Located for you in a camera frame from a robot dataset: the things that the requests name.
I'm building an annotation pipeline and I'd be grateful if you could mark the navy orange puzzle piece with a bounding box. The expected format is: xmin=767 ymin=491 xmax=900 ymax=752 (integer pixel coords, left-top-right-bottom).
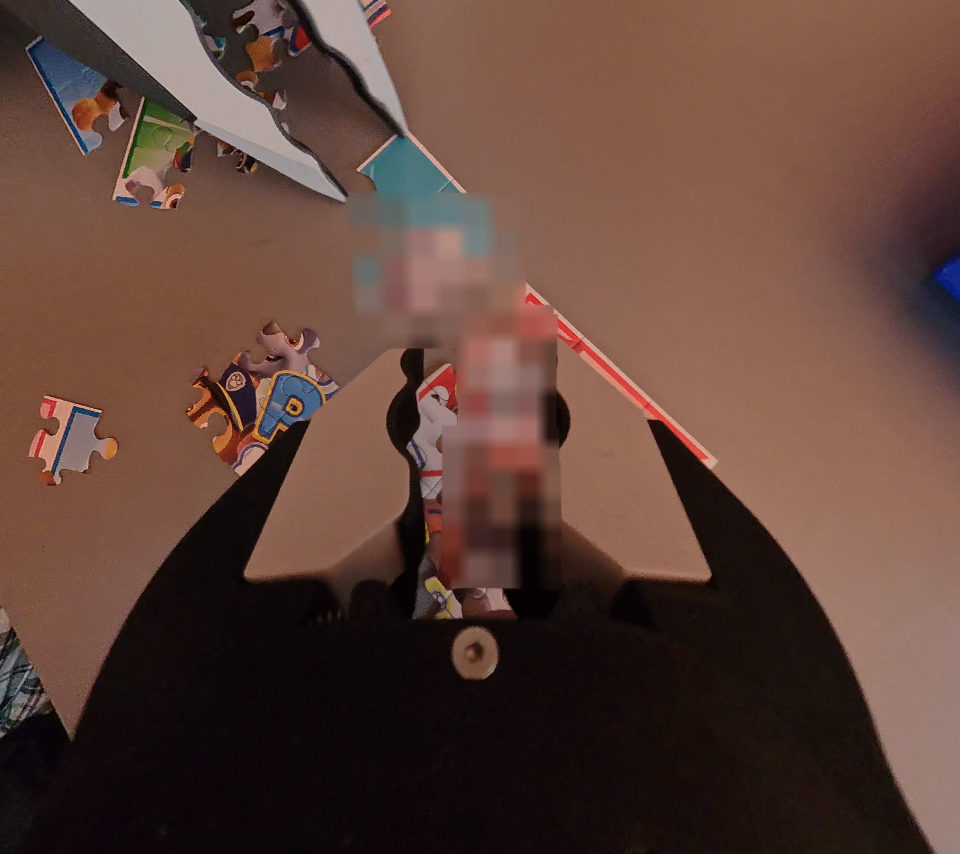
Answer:
xmin=186 ymin=363 xmax=262 ymax=467

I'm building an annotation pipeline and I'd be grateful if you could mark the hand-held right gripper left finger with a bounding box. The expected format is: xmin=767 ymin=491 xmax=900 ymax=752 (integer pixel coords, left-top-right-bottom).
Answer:
xmin=243 ymin=348 xmax=426 ymax=619

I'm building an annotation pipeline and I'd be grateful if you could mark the assembled pink red puzzle section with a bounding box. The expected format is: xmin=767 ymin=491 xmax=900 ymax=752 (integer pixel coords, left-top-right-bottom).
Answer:
xmin=414 ymin=283 xmax=719 ymax=620

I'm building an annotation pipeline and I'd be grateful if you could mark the white orange red puzzle piece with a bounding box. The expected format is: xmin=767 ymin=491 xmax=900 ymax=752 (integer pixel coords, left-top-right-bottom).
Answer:
xmin=231 ymin=0 xmax=312 ymax=75

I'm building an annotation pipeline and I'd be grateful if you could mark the plaid shirt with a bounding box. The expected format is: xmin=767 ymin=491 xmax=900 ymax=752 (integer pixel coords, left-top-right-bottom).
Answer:
xmin=0 ymin=607 xmax=55 ymax=737

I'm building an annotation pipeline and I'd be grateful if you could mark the assembled teal puzzle section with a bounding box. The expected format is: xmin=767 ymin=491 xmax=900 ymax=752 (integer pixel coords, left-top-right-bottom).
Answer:
xmin=357 ymin=134 xmax=468 ymax=199

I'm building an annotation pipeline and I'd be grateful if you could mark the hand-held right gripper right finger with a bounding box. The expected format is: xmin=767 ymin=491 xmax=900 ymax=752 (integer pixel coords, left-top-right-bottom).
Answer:
xmin=517 ymin=350 xmax=714 ymax=619

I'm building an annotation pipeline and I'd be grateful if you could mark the green puzzle section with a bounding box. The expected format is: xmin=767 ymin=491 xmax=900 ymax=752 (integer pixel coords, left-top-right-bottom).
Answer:
xmin=112 ymin=97 xmax=200 ymax=210

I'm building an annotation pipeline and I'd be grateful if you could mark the pink blue puzzle piece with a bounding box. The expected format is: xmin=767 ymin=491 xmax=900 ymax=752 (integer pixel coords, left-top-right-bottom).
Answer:
xmin=28 ymin=395 xmax=120 ymax=488

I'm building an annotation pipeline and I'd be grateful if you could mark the assembled logo puzzle section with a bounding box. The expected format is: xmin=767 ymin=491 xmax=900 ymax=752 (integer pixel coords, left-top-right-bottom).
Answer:
xmin=236 ymin=344 xmax=340 ymax=476

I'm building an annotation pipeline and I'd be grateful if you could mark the assembled light blue puzzle section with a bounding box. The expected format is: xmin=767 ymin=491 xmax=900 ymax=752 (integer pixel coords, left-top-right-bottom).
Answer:
xmin=26 ymin=37 xmax=130 ymax=155

